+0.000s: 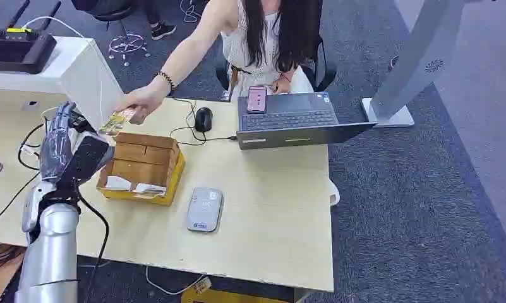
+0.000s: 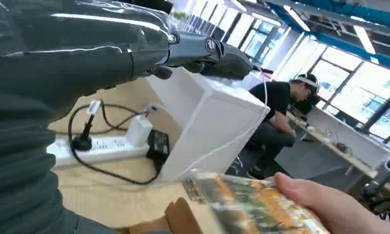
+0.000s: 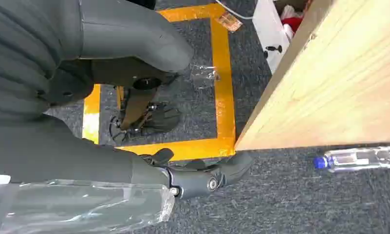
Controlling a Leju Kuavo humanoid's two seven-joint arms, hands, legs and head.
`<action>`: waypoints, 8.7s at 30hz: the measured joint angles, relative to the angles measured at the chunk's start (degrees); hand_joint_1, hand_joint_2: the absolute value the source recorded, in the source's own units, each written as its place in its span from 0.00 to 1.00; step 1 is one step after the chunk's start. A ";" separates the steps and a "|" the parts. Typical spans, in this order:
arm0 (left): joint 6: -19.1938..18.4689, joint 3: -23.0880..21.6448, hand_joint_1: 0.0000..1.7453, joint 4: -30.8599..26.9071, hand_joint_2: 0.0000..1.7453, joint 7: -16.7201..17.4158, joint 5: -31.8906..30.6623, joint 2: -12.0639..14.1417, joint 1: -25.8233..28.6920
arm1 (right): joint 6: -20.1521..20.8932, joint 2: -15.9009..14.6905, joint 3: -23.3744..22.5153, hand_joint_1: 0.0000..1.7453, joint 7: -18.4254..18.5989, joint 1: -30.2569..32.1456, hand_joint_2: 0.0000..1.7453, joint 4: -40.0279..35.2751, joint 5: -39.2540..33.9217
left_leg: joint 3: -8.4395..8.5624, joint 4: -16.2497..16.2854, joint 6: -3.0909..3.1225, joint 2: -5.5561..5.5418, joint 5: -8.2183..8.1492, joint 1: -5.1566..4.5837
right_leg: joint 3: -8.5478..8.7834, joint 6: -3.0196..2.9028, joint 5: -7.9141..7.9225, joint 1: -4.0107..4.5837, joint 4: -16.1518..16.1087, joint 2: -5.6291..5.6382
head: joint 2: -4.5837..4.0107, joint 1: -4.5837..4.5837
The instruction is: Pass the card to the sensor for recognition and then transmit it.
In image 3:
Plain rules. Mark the white box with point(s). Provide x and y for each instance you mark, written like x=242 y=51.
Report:
x=270 y=29

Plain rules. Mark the black box latch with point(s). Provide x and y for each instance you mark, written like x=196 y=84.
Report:
x=274 y=49

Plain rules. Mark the black robot foot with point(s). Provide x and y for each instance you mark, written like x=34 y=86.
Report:
x=162 y=119

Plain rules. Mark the pale wooden table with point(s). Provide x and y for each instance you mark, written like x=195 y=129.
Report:
x=336 y=84

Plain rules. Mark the brown paper label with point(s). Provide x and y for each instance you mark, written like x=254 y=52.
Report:
x=229 y=21

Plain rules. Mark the yellow floor tape frame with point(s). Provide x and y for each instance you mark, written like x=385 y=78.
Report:
x=223 y=97

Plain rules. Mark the ribbed grey right arm sleeve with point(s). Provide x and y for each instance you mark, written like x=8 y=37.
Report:
x=23 y=48

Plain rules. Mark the red item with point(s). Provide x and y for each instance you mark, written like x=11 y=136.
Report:
x=291 y=23

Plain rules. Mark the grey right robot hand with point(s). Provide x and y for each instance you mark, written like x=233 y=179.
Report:
x=123 y=35

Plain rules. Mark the clear bottle with blue cap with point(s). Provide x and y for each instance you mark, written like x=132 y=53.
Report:
x=359 y=158

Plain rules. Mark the clear tape piece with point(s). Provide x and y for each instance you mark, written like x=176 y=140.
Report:
x=203 y=73

